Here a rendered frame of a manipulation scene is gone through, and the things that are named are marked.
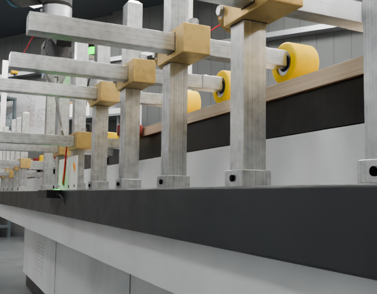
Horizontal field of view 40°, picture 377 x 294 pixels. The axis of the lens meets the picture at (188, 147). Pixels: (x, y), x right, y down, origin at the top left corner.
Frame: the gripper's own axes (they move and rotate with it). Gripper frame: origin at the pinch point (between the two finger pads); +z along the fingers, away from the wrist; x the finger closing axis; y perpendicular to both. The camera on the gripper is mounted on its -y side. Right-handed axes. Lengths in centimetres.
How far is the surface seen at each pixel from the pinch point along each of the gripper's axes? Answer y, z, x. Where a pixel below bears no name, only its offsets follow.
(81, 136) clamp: -7.9, 15.7, -6.5
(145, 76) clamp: -58, 7, -8
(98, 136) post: -25.7, 17.2, -6.7
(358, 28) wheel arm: -102, 7, -24
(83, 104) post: -0.6, 5.2, -8.6
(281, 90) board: -79, 12, -27
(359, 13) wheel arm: -104, 6, -22
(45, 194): 3.9, 32.9, 1.0
